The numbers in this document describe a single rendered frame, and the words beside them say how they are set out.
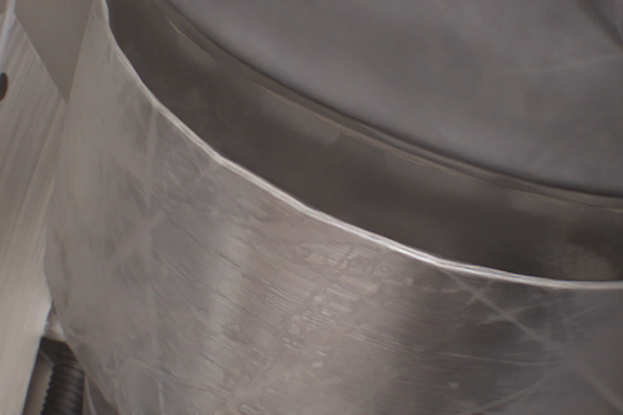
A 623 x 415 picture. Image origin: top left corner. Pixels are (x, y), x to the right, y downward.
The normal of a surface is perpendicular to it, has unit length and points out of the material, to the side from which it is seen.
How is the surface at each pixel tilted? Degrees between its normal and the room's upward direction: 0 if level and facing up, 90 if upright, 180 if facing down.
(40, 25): 90
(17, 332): 90
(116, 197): 86
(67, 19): 90
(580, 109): 110
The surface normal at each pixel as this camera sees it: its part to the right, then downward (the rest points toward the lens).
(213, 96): -0.65, 0.38
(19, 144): 0.88, 0.07
